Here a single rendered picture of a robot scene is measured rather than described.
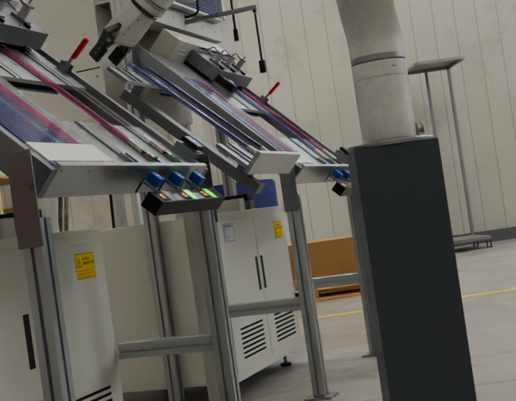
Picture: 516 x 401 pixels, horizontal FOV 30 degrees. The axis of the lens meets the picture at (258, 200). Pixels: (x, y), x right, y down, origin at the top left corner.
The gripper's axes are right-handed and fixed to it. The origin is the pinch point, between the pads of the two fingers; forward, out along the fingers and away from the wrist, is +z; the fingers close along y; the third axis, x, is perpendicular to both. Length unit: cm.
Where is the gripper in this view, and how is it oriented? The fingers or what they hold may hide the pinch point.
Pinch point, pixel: (105, 57)
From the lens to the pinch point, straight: 239.2
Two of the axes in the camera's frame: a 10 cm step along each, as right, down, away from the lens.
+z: -6.5, 7.1, 2.6
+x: 6.8, 7.0, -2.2
